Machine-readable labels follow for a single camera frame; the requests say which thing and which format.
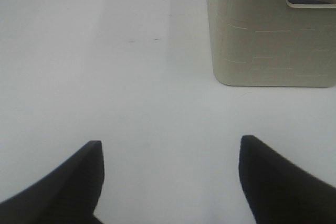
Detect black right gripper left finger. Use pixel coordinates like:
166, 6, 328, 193
1, 141, 104, 223

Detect beige plastic storage bin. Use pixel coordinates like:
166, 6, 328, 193
207, 0, 335, 88

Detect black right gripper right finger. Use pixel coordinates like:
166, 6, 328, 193
238, 135, 335, 223

